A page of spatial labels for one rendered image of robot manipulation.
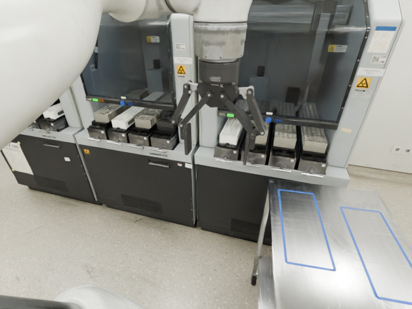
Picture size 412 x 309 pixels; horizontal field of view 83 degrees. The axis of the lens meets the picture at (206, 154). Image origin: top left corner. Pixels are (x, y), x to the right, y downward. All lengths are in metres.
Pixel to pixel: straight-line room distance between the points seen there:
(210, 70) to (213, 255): 1.50
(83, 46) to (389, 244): 0.99
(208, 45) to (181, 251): 1.56
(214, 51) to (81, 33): 0.26
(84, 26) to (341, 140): 1.29
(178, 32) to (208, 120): 0.47
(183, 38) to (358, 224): 1.10
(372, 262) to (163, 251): 1.31
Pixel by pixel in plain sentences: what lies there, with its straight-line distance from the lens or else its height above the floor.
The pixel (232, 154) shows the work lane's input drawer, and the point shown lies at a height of 0.78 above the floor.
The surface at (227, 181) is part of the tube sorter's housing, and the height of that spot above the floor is 0.57.
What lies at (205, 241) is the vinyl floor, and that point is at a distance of 1.86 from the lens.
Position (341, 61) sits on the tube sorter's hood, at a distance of 1.22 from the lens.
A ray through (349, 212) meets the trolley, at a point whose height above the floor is 0.82.
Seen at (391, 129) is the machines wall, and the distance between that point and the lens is 2.71.
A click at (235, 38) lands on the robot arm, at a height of 1.44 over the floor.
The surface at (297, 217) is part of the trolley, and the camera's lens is 0.96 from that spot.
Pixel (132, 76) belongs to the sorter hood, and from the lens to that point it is 1.45.
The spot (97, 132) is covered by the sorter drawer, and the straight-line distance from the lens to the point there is 1.68.
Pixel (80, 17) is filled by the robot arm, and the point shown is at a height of 1.48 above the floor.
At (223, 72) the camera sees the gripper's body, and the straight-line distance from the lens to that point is 0.43.
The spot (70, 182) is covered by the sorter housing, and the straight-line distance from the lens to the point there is 2.20.
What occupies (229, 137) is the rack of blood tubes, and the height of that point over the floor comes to 0.86.
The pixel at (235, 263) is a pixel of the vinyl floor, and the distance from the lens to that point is 1.76.
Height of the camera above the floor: 1.49
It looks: 33 degrees down
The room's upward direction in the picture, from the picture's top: straight up
